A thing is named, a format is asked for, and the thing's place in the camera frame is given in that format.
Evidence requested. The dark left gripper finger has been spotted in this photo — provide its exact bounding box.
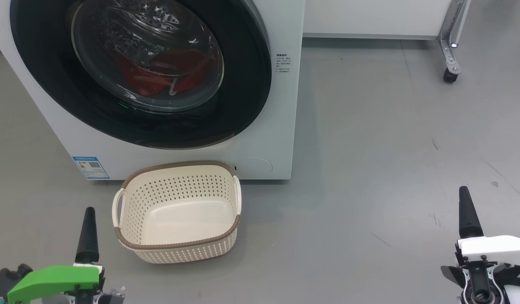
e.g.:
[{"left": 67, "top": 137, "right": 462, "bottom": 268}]
[{"left": 75, "top": 207, "right": 100, "bottom": 264}]

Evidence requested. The white front-load washing machine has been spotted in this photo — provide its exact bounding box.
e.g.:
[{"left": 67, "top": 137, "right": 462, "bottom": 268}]
[{"left": 0, "top": 0, "right": 306, "bottom": 181}]

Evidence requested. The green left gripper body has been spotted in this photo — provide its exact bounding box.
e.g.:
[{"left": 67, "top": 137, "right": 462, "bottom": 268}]
[{"left": 7, "top": 265, "right": 125, "bottom": 304}]

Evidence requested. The silver metal frame leg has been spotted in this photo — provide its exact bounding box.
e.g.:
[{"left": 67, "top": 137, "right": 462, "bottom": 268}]
[{"left": 436, "top": 0, "right": 471, "bottom": 74}]

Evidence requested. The white panel board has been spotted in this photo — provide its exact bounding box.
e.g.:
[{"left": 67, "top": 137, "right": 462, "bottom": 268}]
[{"left": 303, "top": 0, "right": 452, "bottom": 41}]

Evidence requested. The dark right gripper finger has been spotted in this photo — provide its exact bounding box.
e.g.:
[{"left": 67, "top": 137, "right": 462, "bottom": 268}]
[{"left": 458, "top": 186, "right": 484, "bottom": 239}]

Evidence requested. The cream perforated laundry basket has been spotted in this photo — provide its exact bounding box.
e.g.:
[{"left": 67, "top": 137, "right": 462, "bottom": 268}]
[{"left": 112, "top": 160, "right": 242, "bottom": 264}]

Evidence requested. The red garment with white band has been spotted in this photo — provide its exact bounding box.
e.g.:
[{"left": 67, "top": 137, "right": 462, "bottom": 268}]
[{"left": 150, "top": 49, "right": 214, "bottom": 96}]

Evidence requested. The black round glass washer door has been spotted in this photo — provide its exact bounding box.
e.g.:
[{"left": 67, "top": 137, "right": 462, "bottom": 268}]
[{"left": 10, "top": 0, "right": 272, "bottom": 149}]

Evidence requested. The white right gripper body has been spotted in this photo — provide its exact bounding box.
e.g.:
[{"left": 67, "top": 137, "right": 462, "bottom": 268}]
[{"left": 441, "top": 235, "right": 520, "bottom": 304}]

